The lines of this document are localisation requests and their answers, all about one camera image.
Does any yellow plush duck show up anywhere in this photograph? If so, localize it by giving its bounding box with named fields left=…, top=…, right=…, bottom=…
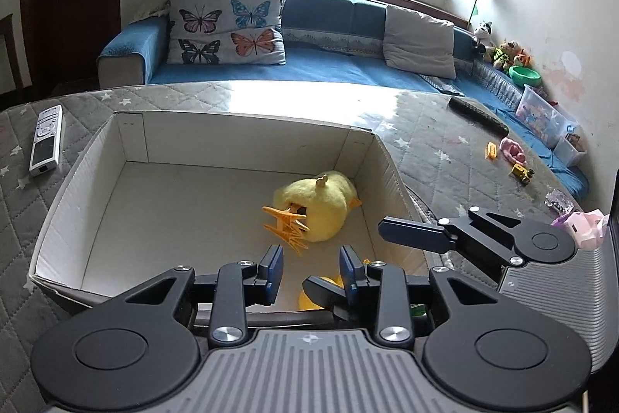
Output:
left=272, top=170, right=363, bottom=243

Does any dark wooden chair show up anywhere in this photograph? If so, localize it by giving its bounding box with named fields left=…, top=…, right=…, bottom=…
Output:
left=0, top=13, right=26, bottom=95

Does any small yellow toy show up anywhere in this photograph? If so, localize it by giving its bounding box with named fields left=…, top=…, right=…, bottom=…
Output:
left=297, top=258, right=374, bottom=313

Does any green vest plush toy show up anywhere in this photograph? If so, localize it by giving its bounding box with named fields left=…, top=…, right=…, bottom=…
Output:
left=491, top=41, right=516, bottom=72

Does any clear plastic storage box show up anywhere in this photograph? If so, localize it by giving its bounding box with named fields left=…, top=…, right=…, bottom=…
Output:
left=514, top=84, right=580, bottom=150

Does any black and white plush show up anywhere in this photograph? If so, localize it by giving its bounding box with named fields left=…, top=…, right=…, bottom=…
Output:
left=471, top=20, right=494, bottom=53

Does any grey pillow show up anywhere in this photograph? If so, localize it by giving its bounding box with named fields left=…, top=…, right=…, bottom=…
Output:
left=382, top=4, right=458, bottom=80

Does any green plastic bowl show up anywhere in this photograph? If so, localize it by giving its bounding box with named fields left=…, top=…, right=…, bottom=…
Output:
left=509, top=65, right=543, bottom=87

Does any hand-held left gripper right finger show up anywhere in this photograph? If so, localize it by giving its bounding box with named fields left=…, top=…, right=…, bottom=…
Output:
left=339, top=245, right=504, bottom=346

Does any yellow toy truck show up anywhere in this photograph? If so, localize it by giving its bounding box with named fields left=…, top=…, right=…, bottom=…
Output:
left=510, top=165, right=537, bottom=185

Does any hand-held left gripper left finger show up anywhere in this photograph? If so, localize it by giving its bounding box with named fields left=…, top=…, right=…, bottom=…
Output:
left=116, top=245, right=284, bottom=344

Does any clear plastic toy car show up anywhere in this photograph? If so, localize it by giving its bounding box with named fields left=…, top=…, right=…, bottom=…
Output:
left=545, top=189, right=573, bottom=213

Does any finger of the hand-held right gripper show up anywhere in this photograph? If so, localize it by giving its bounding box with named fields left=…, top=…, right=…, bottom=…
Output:
left=302, top=276, right=348, bottom=317
left=378, top=207, right=531, bottom=283

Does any small clear container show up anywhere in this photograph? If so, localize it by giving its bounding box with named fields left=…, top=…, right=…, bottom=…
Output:
left=551, top=131, right=588, bottom=168

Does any butterfly print pillow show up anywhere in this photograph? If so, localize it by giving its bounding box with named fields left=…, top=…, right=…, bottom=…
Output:
left=167, top=0, right=287, bottom=66

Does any pink plastic toy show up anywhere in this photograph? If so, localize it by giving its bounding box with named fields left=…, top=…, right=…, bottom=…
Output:
left=551, top=209, right=607, bottom=248

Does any black remote control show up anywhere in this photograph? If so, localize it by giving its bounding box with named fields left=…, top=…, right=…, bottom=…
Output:
left=448, top=96, right=510, bottom=137

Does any white cardboard box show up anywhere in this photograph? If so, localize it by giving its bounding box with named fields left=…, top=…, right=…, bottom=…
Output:
left=27, top=110, right=432, bottom=314

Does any pink toy pig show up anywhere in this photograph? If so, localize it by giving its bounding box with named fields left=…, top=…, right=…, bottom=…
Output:
left=499, top=137, right=528, bottom=167

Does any white remote control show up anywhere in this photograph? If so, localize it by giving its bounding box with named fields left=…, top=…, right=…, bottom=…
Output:
left=28, top=105, right=65, bottom=178

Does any blue sofa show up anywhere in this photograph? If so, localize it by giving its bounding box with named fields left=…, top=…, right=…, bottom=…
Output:
left=97, top=0, right=592, bottom=203

